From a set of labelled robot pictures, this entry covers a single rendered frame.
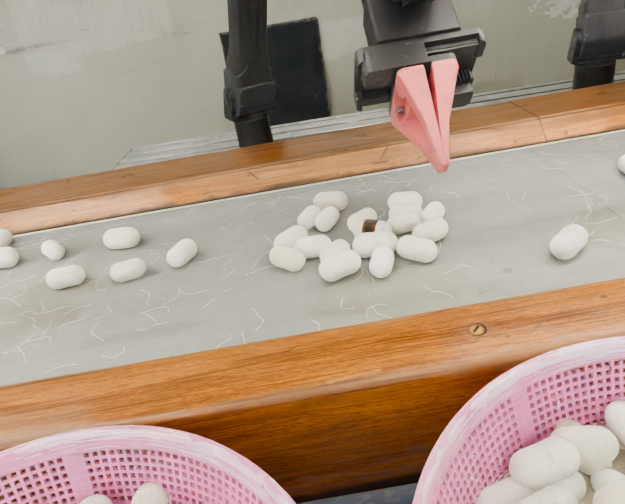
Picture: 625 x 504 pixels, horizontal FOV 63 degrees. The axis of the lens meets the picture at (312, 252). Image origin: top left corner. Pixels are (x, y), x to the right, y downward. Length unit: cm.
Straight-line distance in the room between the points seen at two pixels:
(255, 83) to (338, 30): 166
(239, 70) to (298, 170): 28
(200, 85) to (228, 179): 198
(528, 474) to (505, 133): 46
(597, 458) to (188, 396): 21
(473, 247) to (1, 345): 39
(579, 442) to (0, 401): 32
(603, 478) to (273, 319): 22
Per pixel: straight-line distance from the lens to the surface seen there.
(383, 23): 44
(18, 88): 286
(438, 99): 41
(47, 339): 46
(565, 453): 29
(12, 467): 33
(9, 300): 54
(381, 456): 33
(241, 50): 83
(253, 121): 91
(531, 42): 273
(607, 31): 99
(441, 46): 44
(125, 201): 64
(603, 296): 36
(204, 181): 62
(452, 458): 26
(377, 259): 40
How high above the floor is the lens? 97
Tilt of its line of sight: 29 degrees down
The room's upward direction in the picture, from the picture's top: 10 degrees counter-clockwise
